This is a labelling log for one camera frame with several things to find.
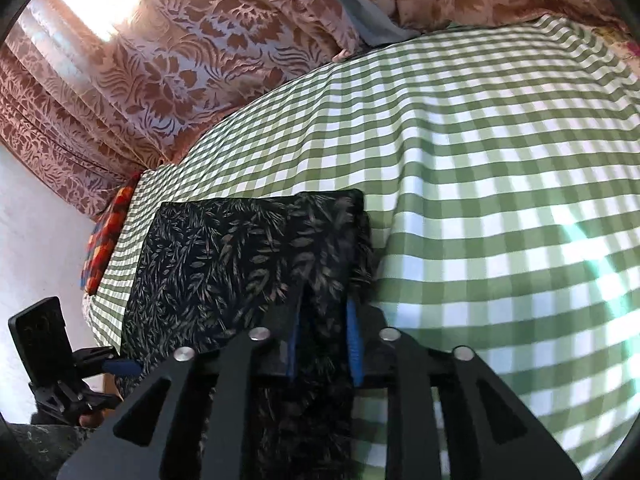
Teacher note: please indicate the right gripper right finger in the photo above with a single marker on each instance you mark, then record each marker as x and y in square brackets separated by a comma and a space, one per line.
[449, 415]

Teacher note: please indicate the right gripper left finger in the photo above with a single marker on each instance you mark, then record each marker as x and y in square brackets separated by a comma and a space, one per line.
[188, 418]

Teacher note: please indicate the black leaf-print pants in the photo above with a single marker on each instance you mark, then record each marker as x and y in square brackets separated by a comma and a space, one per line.
[212, 269]

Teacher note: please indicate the colourful plaid pillow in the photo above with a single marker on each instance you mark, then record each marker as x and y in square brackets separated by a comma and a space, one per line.
[105, 235]

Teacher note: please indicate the green white checkered bedsheet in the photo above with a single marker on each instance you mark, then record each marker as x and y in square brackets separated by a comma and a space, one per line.
[501, 173]

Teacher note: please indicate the brown floral curtain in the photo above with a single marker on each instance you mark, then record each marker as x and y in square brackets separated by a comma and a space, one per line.
[93, 91]

